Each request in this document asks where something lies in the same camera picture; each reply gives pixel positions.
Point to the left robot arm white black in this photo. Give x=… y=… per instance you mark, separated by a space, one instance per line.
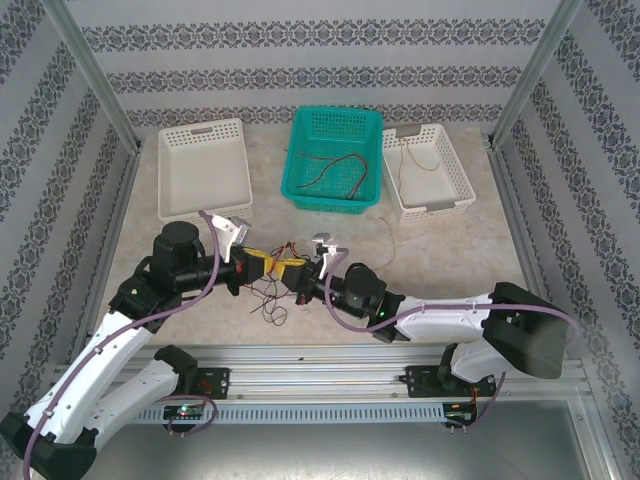
x=100 y=360

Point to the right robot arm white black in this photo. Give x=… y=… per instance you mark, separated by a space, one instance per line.
x=440 y=325

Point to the large white plastic basket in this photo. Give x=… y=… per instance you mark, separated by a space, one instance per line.
x=205 y=170

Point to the teal plastic basket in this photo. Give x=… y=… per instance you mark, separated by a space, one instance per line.
x=330 y=130

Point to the grey metal panel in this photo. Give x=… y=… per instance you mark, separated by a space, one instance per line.
x=320 y=450

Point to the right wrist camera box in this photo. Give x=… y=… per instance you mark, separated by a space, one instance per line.
x=327 y=255

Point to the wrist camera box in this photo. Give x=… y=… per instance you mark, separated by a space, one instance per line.
x=230 y=232
x=327 y=255

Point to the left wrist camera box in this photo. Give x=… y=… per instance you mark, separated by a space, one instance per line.
x=230 y=232

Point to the aluminium table side rail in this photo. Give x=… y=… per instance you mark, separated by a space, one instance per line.
x=109 y=240
x=527 y=240

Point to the aluminium mounting rail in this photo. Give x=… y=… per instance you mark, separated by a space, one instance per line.
x=320 y=375

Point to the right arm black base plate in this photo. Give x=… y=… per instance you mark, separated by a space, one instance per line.
x=420 y=382

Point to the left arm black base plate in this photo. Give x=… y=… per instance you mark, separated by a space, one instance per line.
x=220 y=382

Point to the aluminium frame post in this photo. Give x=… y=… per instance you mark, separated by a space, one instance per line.
x=532 y=75
x=95 y=75

